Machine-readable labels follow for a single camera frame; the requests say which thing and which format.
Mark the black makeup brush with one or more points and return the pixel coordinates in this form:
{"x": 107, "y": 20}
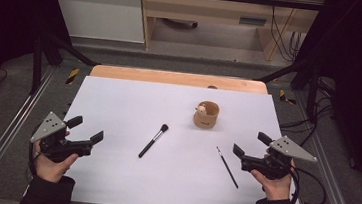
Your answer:
{"x": 153, "y": 141}

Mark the light wooden desk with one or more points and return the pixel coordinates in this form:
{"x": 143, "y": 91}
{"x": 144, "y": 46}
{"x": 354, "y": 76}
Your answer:
{"x": 211, "y": 9}

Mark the wooden brush holder cup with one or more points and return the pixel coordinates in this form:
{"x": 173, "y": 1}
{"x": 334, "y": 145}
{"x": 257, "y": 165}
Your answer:
{"x": 205, "y": 117}

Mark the white cabinet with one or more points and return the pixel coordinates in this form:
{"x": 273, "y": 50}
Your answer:
{"x": 100, "y": 14}

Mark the black metal stand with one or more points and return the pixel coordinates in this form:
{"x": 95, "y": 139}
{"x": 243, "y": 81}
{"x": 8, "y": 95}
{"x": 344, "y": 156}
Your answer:
{"x": 312, "y": 94}
{"x": 37, "y": 64}

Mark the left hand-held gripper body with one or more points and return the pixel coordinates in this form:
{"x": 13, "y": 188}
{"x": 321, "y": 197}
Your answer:
{"x": 51, "y": 143}

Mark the person's right hand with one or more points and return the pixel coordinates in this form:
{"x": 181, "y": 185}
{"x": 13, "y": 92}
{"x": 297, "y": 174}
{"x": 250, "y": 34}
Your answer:
{"x": 274, "y": 188}

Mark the thin black brush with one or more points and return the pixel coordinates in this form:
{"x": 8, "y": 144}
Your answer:
{"x": 228, "y": 168}

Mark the person's left hand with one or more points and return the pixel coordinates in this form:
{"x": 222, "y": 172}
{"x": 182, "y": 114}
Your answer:
{"x": 51, "y": 169}

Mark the white board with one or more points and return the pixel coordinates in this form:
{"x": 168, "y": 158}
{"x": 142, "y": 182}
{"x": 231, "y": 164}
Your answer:
{"x": 174, "y": 185}

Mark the aluminium rail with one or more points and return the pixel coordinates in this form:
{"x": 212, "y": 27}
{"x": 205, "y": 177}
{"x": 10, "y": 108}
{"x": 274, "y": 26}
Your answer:
{"x": 9, "y": 129}
{"x": 329, "y": 176}

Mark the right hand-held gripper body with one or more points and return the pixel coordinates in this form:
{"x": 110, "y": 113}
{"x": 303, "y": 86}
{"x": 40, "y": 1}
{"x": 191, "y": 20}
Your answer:
{"x": 273, "y": 164}

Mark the yellow black tape strip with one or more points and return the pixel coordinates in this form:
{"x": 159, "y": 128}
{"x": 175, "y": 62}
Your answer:
{"x": 283, "y": 96}
{"x": 72, "y": 76}

